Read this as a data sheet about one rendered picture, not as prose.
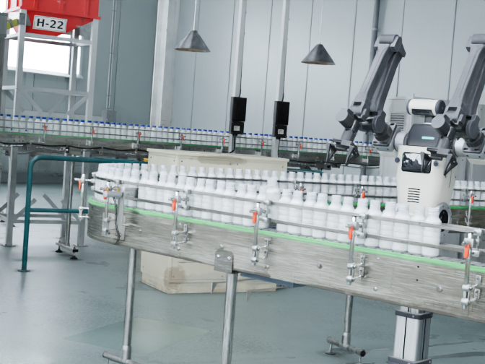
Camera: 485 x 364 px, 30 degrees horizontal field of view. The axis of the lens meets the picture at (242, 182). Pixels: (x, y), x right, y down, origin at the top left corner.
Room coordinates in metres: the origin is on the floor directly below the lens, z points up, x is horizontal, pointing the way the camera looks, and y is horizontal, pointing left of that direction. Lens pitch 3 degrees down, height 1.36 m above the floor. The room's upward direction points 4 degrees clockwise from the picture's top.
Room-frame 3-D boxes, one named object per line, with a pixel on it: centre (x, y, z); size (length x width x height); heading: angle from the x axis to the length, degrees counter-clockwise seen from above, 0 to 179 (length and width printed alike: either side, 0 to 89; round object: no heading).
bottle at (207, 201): (3.79, 0.13, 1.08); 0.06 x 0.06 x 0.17
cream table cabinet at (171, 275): (7.98, 0.24, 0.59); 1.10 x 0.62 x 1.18; 120
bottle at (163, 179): (3.99, 0.35, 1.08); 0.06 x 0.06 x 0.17
